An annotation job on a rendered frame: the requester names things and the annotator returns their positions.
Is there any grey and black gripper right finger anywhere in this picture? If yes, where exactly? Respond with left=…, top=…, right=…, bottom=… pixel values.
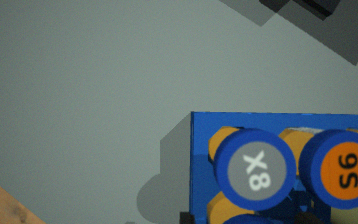
left=294, top=212, right=325, bottom=224

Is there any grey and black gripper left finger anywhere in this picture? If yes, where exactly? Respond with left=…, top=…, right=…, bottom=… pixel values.
left=180, top=212, right=195, bottom=224

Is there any blue tube rack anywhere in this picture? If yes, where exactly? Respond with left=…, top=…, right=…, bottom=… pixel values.
left=189, top=112, right=358, bottom=224

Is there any grey bench mat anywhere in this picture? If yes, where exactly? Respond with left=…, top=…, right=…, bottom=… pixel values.
left=0, top=0, right=358, bottom=224

